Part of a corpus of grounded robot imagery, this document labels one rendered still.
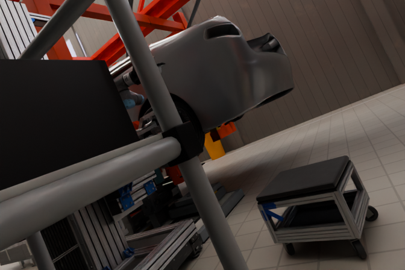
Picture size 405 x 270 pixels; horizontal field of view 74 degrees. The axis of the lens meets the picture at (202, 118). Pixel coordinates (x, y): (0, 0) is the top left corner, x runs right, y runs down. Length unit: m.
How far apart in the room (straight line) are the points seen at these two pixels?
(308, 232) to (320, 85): 5.25
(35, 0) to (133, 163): 3.07
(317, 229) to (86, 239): 1.22
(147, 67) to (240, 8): 6.61
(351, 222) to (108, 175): 1.15
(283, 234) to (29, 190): 1.30
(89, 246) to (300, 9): 5.96
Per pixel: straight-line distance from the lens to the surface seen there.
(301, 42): 6.49
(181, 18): 5.29
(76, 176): 0.24
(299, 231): 1.41
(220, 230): 0.35
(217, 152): 6.71
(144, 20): 4.36
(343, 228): 1.33
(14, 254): 5.35
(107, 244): 1.86
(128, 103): 1.65
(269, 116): 6.64
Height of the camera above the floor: 0.74
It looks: 3 degrees up
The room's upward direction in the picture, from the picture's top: 24 degrees counter-clockwise
